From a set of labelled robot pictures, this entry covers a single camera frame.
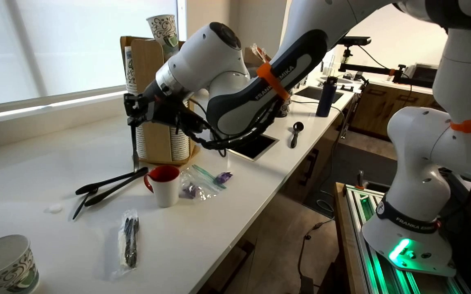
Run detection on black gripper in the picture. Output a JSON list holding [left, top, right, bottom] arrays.
[[123, 87, 168, 133]]

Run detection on black marker pen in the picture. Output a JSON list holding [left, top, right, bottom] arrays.
[[130, 123, 143, 171]]

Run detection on wooden cup dispenser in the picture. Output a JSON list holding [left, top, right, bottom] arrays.
[[119, 35, 200, 167]]

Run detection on short patterned paper cup stack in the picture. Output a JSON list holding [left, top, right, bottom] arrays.
[[123, 45, 141, 96]]

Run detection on tall patterned paper cup stack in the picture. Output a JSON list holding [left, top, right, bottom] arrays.
[[169, 127, 194, 166]]

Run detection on white mug red interior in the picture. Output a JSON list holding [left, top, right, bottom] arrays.
[[143, 164, 184, 210]]

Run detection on protruding patterned paper cup stack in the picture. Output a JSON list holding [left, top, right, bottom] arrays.
[[146, 14, 184, 60]]

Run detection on black plastic tongs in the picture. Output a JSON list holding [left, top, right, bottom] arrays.
[[74, 166, 151, 210]]

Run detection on white window roller blind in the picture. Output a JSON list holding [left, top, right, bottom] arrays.
[[0, 0, 182, 110]]

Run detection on clear zip bag purple items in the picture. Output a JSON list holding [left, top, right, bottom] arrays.
[[179, 164, 236, 203]]

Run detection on thin black plastic utensil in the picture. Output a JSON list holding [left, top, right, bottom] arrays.
[[71, 189, 99, 223]]

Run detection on black countertop sink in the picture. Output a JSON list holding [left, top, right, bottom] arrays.
[[228, 133, 280, 162]]

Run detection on small white scrap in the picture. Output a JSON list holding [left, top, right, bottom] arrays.
[[43, 202, 68, 216]]

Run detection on clear-wrapped black cutlery pack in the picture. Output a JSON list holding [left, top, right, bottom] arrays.
[[114, 211, 145, 277]]

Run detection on black scoop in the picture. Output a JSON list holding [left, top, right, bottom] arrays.
[[287, 122, 307, 151]]

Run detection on black bottle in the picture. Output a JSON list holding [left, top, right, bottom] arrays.
[[315, 76, 339, 120]]

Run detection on dark brown wooden cabinet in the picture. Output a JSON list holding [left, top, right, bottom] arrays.
[[349, 84, 446, 141]]

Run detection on metal robot mounting platform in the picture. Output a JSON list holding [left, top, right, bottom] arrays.
[[333, 182, 471, 294]]

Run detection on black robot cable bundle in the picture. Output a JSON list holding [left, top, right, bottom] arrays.
[[176, 92, 287, 161]]

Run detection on black floor cable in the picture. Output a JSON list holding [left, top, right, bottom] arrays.
[[294, 216, 331, 294]]

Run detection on black camera on tripod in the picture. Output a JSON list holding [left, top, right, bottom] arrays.
[[336, 35, 413, 86]]

